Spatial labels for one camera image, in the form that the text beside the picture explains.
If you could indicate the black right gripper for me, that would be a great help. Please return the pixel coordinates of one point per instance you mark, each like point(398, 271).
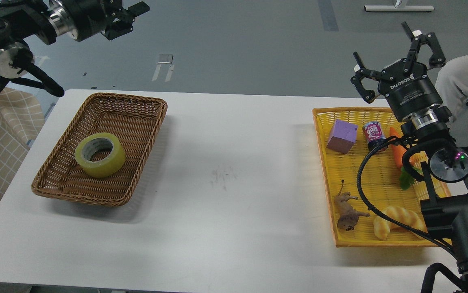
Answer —
point(410, 91)

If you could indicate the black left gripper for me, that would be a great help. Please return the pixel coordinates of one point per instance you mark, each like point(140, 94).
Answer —
point(108, 17)

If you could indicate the yellow tape roll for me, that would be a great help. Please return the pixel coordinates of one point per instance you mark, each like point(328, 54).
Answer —
point(104, 167)

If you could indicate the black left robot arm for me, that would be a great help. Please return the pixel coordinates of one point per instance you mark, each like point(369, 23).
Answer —
point(20, 19)

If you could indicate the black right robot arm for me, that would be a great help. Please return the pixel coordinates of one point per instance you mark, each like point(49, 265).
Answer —
point(432, 155)

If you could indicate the small red can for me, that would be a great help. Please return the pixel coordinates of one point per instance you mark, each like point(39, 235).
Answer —
point(374, 135)

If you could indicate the person in beige clothes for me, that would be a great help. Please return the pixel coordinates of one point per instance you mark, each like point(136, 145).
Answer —
point(461, 85)

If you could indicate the white stand base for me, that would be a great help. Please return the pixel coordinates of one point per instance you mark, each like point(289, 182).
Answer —
point(399, 6)

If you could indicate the purple foam cube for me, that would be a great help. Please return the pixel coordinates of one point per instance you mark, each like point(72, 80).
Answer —
point(342, 136)

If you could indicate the brown wicker basket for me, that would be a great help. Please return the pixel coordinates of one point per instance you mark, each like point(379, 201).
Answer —
point(134, 120)

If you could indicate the orange toy carrot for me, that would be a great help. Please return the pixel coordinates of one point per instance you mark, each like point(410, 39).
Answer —
point(405, 179)

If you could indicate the yellow plastic basket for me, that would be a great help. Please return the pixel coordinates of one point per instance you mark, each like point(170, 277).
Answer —
point(380, 179)

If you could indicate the brown toy animal figure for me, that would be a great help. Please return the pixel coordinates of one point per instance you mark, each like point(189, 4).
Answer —
point(348, 215)

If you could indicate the toy croissant bread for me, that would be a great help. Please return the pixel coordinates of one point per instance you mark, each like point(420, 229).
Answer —
point(383, 227)

